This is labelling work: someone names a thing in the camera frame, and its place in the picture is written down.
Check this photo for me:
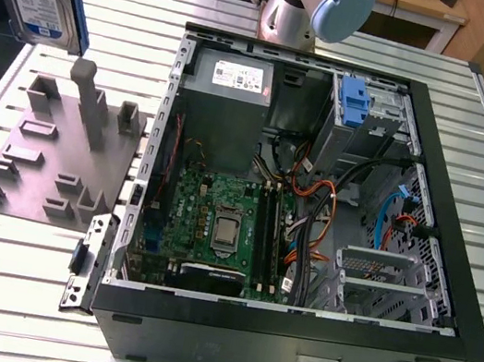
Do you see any orange power wire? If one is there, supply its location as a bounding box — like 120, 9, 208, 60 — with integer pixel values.
390, 210, 433, 239

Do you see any metal card retention bracket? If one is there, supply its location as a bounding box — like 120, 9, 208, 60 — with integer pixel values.
58, 206, 123, 320

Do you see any blue data wire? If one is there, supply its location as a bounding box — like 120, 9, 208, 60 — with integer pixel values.
371, 181, 420, 257

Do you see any black graphics card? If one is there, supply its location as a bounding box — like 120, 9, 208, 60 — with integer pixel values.
162, 257, 248, 299

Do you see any blue drive latch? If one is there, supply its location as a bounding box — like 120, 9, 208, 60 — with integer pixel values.
333, 74, 376, 132

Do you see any metal optical drive cage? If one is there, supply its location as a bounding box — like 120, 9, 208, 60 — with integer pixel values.
308, 68, 431, 193

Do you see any grey power supply unit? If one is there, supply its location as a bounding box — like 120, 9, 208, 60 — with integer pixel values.
164, 42, 279, 180

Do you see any metal disk bay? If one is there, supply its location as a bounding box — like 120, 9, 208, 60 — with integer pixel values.
324, 242, 466, 334

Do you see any wooden desk white frame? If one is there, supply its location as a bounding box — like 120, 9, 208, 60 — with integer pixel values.
369, 0, 473, 59

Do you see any black open PC case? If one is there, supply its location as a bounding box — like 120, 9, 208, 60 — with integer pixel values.
82, 13, 484, 362

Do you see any black CPU socket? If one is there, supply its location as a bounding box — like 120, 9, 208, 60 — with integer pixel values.
204, 202, 248, 262

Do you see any silver CPU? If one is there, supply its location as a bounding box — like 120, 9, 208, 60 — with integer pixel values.
213, 217, 239, 245

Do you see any grey parts rack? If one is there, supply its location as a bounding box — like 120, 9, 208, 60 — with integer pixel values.
0, 43, 157, 240

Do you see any orange wire bundle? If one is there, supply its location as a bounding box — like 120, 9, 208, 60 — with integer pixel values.
276, 173, 342, 272

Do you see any black RAM slot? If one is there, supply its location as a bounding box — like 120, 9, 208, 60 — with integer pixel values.
244, 179, 281, 291
258, 185, 294, 294

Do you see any green motherboard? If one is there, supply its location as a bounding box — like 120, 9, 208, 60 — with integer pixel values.
124, 158, 312, 308

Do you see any black cable bundle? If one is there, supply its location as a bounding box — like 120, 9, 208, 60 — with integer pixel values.
285, 141, 416, 322

